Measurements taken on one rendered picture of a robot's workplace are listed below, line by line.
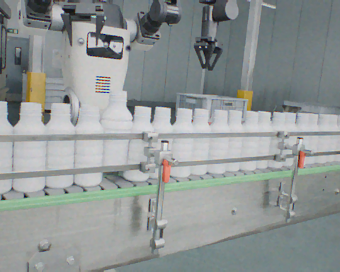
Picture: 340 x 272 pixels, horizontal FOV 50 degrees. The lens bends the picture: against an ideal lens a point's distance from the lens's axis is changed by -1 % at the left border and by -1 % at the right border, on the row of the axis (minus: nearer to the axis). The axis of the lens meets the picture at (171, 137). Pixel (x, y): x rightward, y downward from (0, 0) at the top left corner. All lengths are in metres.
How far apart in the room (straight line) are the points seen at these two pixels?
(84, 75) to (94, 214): 0.71
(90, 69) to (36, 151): 0.71
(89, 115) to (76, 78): 0.64
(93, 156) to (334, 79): 11.83
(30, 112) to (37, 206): 0.17
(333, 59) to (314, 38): 1.03
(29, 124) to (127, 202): 0.26
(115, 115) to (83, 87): 0.62
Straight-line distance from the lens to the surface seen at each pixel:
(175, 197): 0.86
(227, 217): 0.99
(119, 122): 0.76
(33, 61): 8.52
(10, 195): 0.72
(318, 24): 13.05
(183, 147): 0.86
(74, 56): 1.37
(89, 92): 1.37
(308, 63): 12.99
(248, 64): 11.05
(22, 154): 0.71
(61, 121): 0.73
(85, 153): 0.75
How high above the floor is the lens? 1.23
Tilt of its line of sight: 9 degrees down
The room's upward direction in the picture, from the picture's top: 6 degrees clockwise
